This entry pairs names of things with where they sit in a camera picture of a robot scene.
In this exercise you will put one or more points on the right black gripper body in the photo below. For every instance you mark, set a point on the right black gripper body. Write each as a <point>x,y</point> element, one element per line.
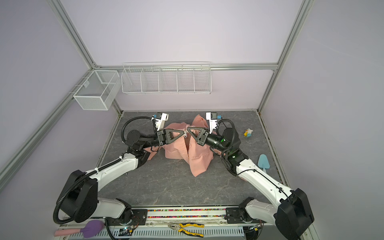
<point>215,142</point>

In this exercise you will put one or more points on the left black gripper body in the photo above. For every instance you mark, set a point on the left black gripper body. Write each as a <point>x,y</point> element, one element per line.
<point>156,139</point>

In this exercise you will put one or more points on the pink Snoopy zip jacket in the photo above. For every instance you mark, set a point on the pink Snoopy zip jacket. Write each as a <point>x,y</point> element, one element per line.
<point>186,148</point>

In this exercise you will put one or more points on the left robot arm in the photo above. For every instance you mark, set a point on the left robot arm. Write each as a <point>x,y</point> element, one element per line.
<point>79,199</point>

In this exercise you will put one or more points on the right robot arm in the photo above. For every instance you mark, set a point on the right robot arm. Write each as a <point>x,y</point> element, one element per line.
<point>289,210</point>

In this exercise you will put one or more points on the teal silicone spatula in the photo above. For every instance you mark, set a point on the teal silicone spatula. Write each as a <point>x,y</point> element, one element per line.
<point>263,163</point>

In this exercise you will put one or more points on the white mesh box basket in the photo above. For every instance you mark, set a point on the white mesh box basket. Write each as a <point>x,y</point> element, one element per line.
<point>99,90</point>

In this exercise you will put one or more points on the small green circuit board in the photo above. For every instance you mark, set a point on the small green circuit board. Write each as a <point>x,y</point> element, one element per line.
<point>125,232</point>

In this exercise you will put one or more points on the purple pink silicone spatula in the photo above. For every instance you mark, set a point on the purple pink silicone spatula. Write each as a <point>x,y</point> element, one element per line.
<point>91,229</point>

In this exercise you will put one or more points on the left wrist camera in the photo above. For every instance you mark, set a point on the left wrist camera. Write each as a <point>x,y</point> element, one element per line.
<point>159,120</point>

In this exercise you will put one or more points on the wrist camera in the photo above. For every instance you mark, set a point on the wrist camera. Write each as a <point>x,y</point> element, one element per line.
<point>213,118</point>
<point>159,120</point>

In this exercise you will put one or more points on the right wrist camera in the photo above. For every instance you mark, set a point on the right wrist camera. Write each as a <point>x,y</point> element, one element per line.
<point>213,118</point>

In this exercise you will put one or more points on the white wire shelf basket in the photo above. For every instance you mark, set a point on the white wire shelf basket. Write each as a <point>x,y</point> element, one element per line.
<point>167,78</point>

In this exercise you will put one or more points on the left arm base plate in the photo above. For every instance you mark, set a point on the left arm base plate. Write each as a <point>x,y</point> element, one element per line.
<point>137,217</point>

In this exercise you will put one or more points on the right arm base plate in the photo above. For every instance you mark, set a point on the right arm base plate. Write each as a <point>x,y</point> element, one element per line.
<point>236,215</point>

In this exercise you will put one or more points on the white slotted cable duct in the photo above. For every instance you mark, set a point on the white slotted cable duct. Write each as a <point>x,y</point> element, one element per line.
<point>166,233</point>

